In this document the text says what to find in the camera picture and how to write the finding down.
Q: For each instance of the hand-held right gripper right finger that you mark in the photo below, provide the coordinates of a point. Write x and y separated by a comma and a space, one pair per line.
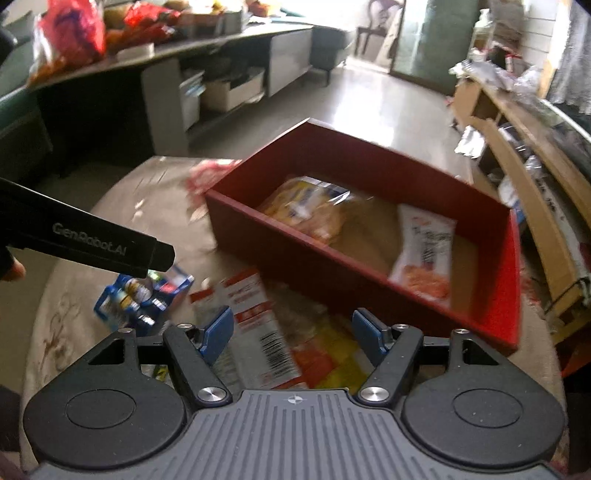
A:
368, 336

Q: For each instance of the dark desk with grey legs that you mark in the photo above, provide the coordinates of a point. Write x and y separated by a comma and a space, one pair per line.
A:
152, 78

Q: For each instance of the yellow red snack packet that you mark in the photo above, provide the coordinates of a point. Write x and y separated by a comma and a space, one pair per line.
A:
332, 355

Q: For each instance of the red cardboard box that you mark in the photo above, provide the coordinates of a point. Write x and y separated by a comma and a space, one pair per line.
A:
286, 258

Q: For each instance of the glass door panel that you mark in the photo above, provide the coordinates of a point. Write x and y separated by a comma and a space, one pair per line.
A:
429, 37

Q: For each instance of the blue snack packet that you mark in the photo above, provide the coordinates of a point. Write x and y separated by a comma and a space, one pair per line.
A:
138, 297

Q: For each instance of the white lace cloth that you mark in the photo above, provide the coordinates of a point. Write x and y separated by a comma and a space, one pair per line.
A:
572, 50

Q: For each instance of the red white crumpled packet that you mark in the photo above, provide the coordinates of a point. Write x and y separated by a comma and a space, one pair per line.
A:
207, 177

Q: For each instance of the clear plastic drawer bin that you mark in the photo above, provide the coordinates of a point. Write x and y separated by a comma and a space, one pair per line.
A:
191, 99

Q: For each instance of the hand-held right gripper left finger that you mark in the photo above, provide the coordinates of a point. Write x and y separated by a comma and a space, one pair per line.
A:
218, 333

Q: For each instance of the pile of snacks on desk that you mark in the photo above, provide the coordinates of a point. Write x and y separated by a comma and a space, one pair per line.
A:
175, 18

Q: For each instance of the white red snack packet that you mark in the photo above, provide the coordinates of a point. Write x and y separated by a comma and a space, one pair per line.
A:
251, 314

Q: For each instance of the white storage box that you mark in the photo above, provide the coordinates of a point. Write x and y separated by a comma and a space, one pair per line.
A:
231, 90

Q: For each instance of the wooden tv stand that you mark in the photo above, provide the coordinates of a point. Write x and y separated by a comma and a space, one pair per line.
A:
531, 170

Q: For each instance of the yellow bread snack packet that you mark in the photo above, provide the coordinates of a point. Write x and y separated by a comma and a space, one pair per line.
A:
304, 210

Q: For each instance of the wooden chair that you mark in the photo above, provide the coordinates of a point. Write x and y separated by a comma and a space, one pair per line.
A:
376, 25

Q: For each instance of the white orange snack packet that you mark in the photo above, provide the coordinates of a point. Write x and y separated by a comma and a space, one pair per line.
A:
425, 261

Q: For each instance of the red plastic bag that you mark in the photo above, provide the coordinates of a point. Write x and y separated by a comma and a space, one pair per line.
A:
69, 34

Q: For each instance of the person's left hand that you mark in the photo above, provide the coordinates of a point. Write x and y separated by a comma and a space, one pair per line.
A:
13, 271

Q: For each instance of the grey sofa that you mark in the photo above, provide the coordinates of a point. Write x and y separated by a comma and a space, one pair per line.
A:
332, 46

